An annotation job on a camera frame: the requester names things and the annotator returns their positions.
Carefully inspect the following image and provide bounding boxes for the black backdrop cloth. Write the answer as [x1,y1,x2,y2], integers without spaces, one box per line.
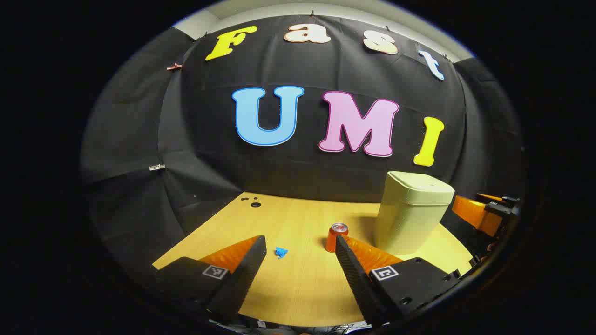
[80,14,526,280]

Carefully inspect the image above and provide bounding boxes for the orange pop can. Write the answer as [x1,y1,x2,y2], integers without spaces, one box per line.
[325,223,349,253]

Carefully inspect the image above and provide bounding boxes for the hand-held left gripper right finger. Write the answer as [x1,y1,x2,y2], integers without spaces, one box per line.
[335,235,462,327]

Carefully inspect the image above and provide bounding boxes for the green desktop garbage bin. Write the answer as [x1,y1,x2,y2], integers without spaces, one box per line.
[374,171,455,256]

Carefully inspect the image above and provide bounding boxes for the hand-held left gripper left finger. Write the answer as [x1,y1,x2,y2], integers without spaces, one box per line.
[153,235,268,322]

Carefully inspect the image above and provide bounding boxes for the wooden desktop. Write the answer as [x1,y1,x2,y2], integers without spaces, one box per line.
[152,192,474,327]

